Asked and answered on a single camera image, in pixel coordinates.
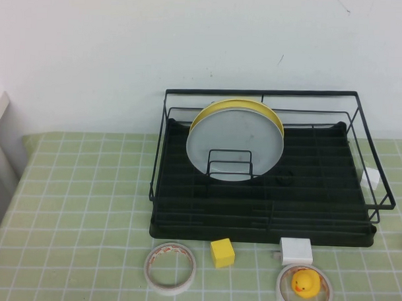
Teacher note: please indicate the grey round plate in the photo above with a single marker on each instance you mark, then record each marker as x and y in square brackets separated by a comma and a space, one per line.
[234, 141]

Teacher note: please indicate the yellow round plate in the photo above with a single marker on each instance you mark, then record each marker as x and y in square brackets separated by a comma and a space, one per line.
[242, 103]

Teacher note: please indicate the yellow cube block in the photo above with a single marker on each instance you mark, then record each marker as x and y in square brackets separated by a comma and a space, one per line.
[222, 255]

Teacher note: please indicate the green checked tablecloth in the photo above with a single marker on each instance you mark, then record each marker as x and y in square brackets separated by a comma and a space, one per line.
[81, 186]

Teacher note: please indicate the black plastic drip tray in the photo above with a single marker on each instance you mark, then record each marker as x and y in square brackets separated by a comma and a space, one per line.
[300, 233]

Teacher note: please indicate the white power adapter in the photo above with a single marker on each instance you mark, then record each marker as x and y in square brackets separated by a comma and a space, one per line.
[296, 250]

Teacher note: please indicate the white tape roll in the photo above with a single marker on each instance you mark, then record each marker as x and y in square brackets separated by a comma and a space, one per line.
[169, 290]
[278, 288]

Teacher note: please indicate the yellow rubber duck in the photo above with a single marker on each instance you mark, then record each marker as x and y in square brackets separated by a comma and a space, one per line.
[304, 285]

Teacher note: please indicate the small white cube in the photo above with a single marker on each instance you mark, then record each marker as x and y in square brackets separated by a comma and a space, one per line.
[371, 178]

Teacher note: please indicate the white cabinet side panel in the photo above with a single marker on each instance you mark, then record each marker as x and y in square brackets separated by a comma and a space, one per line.
[2, 156]

